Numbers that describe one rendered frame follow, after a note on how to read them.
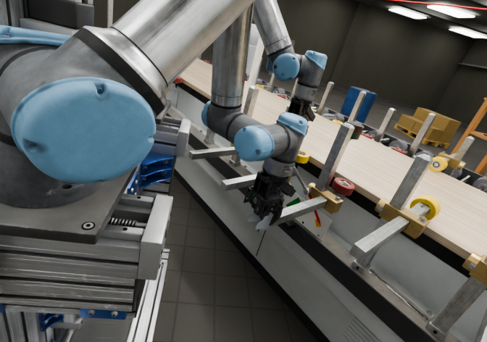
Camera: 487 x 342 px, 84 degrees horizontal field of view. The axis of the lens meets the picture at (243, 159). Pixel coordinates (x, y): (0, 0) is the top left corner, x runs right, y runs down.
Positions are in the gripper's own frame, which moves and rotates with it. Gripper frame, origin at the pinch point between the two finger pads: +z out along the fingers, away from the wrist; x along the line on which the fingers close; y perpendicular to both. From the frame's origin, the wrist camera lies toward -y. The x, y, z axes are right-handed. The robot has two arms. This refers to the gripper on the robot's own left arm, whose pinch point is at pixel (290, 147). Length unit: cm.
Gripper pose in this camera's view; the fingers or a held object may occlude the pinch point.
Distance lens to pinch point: 107.4
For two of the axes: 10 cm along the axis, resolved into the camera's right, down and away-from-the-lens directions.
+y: -6.3, 2.1, -7.5
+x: 7.5, 4.3, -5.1
